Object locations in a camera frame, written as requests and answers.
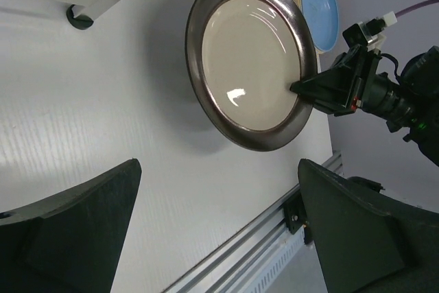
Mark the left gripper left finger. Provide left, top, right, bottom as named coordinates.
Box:
left=1, top=159, right=142, bottom=292

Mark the brown rim cream plate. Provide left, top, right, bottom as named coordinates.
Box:
left=185, top=0, right=317, bottom=152

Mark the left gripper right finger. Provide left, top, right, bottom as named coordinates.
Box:
left=298, top=159, right=438, bottom=292

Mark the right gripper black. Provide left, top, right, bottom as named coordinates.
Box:
left=289, top=45, right=385, bottom=117

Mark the light blue round plate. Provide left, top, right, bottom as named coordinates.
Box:
left=301, top=0, right=340, bottom=53

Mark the aluminium mounting rail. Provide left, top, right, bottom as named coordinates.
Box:
left=164, top=150, right=346, bottom=293

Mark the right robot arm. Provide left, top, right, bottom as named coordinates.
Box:
left=290, top=45, right=438, bottom=164

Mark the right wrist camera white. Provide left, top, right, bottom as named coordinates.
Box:
left=342, top=12, right=397, bottom=51

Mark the white slotted cable duct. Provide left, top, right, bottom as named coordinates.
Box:
left=230, top=228, right=305, bottom=292

